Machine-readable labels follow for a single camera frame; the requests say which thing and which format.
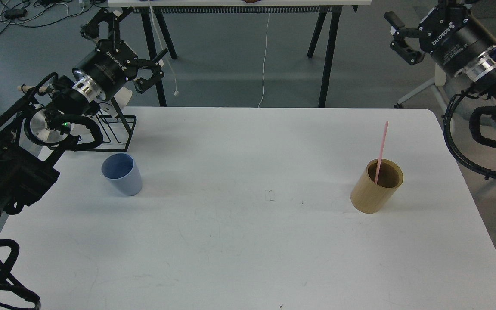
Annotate bamboo cylindrical holder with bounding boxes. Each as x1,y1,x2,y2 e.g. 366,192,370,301
350,159,404,214

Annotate grey office chair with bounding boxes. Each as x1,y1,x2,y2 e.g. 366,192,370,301
393,65,448,131

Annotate black floor cables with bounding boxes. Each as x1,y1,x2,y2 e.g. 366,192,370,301
0,0,109,59

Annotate white hanging cable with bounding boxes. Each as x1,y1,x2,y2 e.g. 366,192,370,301
257,13,271,108

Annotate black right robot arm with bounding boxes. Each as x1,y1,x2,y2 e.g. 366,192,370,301
384,0,496,179

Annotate wooden rack handle rod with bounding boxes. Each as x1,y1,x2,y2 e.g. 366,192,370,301
17,84,49,93

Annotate blue plastic cup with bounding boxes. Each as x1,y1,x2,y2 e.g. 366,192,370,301
102,153,143,196

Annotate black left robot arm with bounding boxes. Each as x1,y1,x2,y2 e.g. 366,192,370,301
0,6,168,310

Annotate background trestle table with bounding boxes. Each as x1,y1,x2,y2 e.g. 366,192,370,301
108,0,352,108

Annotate white plate in rack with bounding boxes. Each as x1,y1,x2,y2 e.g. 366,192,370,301
99,87,133,118

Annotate pink chopstick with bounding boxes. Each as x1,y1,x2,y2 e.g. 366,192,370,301
374,121,389,184

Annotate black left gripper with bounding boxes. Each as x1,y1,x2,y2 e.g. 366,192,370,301
72,7,169,102

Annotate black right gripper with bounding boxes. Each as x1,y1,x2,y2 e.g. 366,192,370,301
384,0,496,78

